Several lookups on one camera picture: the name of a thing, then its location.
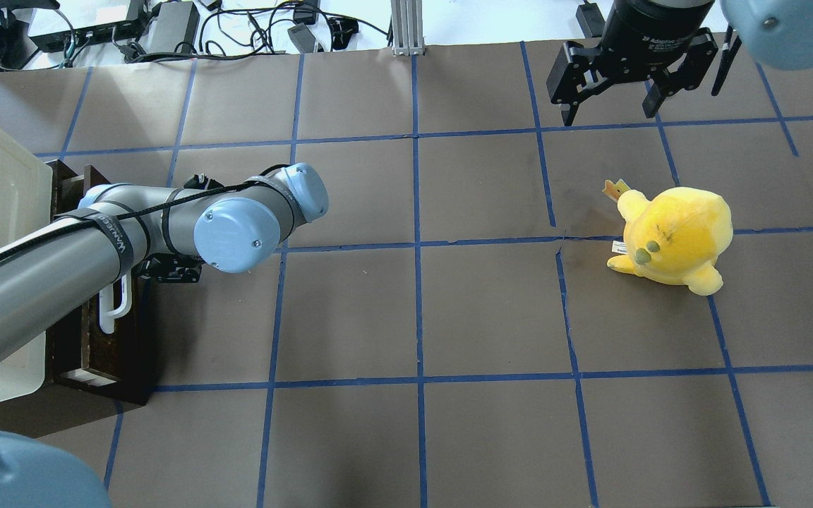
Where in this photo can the dark wooden drawer box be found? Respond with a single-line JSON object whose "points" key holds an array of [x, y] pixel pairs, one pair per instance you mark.
{"points": [[110, 353]]}

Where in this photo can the white drawer handle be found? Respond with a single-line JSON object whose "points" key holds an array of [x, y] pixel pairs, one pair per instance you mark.
{"points": [[115, 302]]}

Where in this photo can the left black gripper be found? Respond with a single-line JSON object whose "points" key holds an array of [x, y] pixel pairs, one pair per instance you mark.
{"points": [[175, 269]]}

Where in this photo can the yellow plush dinosaur toy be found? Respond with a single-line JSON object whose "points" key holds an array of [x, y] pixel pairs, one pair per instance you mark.
{"points": [[674, 238]]}

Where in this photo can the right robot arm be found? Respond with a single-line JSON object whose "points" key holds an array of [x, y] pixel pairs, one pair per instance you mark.
{"points": [[778, 34]]}

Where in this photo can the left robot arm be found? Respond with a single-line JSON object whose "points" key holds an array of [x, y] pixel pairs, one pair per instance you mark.
{"points": [[230, 228]]}

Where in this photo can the aluminium frame post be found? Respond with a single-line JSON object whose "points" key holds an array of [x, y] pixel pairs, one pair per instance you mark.
{"points": [[406, 28]]}

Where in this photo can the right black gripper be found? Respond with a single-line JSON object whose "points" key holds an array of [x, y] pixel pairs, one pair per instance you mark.
{"points": [[645, 32]]}

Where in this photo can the black power adapter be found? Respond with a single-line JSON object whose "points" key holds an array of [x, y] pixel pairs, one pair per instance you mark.
{"points": [[303, 40]]}

